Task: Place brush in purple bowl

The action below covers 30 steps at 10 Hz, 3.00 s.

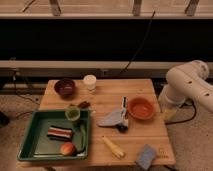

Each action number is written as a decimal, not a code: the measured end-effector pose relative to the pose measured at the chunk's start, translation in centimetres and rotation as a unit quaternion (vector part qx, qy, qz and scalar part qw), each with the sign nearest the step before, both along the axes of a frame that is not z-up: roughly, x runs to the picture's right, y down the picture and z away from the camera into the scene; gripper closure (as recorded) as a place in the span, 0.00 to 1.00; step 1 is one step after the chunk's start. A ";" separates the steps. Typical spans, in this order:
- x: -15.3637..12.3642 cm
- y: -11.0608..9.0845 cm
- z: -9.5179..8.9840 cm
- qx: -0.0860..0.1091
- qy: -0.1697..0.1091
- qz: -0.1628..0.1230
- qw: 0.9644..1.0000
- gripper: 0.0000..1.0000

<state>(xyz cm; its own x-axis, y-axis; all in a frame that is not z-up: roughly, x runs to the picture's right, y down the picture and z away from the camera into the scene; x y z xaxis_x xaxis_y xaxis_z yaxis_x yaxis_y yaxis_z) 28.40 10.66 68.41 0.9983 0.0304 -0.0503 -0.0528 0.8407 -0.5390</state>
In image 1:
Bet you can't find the green plastic tray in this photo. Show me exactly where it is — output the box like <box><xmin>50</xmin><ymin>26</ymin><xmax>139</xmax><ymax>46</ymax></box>
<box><xmin>18</xmin><ymin>110</ymin><xmax>90</xmax><ymax>162</ymax></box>

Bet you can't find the dark red toy piece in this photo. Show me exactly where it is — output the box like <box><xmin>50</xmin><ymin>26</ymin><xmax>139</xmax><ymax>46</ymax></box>
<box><xmin>78</xmin><ymin>101</ymin><xmax>90</xmax><ymax>109</ymax></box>

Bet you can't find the black cable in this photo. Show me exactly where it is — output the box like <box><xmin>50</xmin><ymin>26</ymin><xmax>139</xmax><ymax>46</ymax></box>
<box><xmin>119</xmin><ymin>9</ymin><xmax>157</xmax><ymax>74</ymax></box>

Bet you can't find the green spoon in tray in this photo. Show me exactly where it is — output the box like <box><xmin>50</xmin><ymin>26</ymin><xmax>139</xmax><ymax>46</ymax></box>
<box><xmin>77</xmin><ymin>124</ymin><xmax>86</xmax><ymax>153</ymax></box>

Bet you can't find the white cup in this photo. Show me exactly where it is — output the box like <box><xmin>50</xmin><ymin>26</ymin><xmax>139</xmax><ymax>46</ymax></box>
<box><xmin>83</xmin><ymin>75</ymin><xmax>97</xmax><ymax>91</ymax></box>

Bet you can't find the purple bowl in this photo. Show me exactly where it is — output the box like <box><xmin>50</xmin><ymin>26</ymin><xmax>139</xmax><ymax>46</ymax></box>
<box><xmin>54</xmin><ymin>78</ymin><xmax>75</xmax><ymax>98</ymax></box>

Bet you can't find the red peach toy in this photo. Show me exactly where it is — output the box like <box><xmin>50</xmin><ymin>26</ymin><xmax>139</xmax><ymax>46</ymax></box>
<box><xmin>60</xmin><ymin>142</ymin><xmax>76</xmax><ymax>156</ymax></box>

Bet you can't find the blue sponge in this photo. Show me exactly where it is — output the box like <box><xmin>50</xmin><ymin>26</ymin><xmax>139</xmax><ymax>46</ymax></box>
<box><xmin>136</xmin><ymin>144</ymin><xmax>157</xmax><ymax>170</ymax></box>

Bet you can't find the striped sushi toy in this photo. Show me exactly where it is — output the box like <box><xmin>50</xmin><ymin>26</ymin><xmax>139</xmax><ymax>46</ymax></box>
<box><xmin>47</xmin><ymin>126</ymin><xmax>73</xmax><ymax>140</ymax></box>

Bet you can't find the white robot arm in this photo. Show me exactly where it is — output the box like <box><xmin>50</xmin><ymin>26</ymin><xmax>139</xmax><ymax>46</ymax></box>
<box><xmin>159</xmin><ymin>60</ymin><xmax>213</xmax><ymax>112</ymax></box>

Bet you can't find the orange bowl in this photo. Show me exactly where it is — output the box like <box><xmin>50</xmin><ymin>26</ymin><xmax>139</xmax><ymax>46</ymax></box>
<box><xmin>127</xmin><ymin>97</ymin><xmax>155</xmax><ymax>120</ymax></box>

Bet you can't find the small green cup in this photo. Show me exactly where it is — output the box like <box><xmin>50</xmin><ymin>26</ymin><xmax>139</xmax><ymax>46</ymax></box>
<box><xmin>65</xmin><ymin>106</ymin><xmax>80</xmax><ymax>122</ymax></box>

